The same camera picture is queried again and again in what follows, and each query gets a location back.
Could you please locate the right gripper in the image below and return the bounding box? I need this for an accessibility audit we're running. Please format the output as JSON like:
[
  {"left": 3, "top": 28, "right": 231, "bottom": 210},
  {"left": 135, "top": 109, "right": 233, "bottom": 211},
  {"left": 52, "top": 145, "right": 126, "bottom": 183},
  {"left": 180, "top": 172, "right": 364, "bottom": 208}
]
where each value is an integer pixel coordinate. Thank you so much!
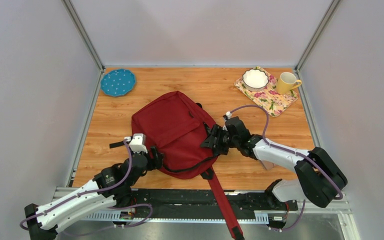
[{"left": 199, "top": 124, "right": 239, "bottom": 156}]

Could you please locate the red student backpack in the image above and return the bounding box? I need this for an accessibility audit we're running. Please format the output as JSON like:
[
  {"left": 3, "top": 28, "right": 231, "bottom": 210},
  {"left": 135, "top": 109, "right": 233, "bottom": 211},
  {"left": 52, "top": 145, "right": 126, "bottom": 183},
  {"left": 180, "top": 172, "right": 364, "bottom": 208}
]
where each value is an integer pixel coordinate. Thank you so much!
[{"left": 131, "top": 91, "right": 244, "bottom": 240}]

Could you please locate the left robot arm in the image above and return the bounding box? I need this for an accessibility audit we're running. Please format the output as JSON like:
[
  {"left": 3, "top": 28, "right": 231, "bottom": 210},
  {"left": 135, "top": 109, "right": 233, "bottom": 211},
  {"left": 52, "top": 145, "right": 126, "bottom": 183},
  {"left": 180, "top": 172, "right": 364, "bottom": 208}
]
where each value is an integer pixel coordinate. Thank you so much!
[{"left": 19, "top": 146, "right": 164, "bottom": 240}]

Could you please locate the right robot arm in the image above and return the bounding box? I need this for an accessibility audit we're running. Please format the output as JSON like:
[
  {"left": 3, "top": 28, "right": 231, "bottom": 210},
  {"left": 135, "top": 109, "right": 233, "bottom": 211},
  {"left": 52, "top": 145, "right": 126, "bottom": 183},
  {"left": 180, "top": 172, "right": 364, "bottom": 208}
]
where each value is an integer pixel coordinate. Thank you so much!
[{"left": 200, "top": 117, "right": 348, "bottom": 210}]

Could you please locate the floral rectangular tray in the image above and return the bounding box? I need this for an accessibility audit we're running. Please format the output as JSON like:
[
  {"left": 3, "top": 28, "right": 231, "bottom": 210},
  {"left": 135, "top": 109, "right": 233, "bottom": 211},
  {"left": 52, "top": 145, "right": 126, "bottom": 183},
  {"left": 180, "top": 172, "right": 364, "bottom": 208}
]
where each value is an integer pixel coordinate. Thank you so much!
[{"left": 234, "top": 66, "right": 300, "bottom": 117}]

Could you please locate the white scalloped bowl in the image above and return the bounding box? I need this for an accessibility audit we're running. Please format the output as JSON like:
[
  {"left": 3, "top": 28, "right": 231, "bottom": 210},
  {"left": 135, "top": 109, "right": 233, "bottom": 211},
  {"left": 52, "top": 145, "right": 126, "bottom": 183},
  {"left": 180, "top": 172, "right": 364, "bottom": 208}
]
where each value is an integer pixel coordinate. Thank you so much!
[{"left": 242, "top": 69, "right": 269, "bottom": 92}]

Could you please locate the blue polka dot plate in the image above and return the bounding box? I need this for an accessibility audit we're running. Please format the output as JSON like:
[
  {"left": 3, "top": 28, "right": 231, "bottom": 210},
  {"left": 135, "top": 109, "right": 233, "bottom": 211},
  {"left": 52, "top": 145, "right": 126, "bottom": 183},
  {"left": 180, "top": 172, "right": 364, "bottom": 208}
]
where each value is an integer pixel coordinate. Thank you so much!
[{"left": 100, "top": 68, "right": 137, "bottom": 97}]

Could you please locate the yellow mug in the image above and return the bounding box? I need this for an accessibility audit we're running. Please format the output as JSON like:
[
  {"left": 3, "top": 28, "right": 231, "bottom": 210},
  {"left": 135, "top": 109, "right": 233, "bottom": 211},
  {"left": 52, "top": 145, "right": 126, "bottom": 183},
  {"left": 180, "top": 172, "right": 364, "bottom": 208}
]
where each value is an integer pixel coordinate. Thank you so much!
[{"left": 275, "top": 72, "right": 302, "bottom": 95}]

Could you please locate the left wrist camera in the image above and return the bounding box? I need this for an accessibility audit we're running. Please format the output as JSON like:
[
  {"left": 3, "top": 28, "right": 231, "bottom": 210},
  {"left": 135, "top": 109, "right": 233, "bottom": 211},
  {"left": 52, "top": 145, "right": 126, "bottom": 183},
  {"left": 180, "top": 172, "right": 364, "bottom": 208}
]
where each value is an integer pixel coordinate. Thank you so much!
[{"left": 123, "top": 133, "right": 148, "bottom": 154}]

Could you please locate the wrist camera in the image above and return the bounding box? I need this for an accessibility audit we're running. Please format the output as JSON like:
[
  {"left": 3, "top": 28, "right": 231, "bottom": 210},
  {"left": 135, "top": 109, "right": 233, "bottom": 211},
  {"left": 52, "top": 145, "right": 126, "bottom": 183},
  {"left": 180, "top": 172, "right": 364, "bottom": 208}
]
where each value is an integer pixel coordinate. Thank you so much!
[
  {"left": 222, "top": 111, "right": 233, "bottom": 122},
  {"left": 123, "top": 133, "right": 148, "bottom": 154}
]

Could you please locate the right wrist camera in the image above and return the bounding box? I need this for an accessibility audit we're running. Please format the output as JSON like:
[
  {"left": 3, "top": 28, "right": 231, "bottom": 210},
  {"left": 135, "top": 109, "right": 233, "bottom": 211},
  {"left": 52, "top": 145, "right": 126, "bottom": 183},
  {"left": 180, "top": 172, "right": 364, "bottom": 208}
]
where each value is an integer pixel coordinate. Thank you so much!
[{"left": 222, "top": 111, "right": 233, "bottom": 122}]

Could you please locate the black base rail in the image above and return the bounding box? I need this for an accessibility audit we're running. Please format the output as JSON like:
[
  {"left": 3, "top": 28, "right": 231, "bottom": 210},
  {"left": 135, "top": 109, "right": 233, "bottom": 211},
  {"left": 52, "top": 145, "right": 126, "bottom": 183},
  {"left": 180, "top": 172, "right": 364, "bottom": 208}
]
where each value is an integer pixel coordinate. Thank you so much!
[{"left": 123, "top": 188, "right": 299, "bottom": 224}]

